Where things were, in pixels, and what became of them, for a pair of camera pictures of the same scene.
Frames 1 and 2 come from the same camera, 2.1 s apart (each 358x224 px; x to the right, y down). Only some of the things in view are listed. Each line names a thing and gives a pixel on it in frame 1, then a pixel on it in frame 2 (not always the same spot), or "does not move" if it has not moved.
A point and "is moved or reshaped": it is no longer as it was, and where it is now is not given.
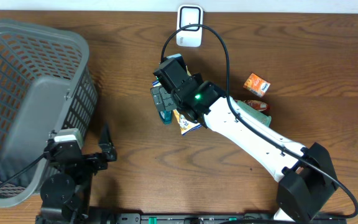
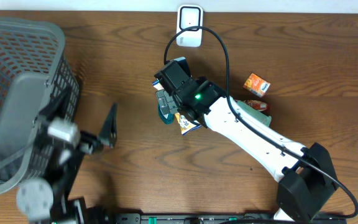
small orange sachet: (257, 85) does not move
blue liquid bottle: (166, 116) does not move
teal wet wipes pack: (265, 119) does not move
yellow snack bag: (186, 125) is moved or reshaped
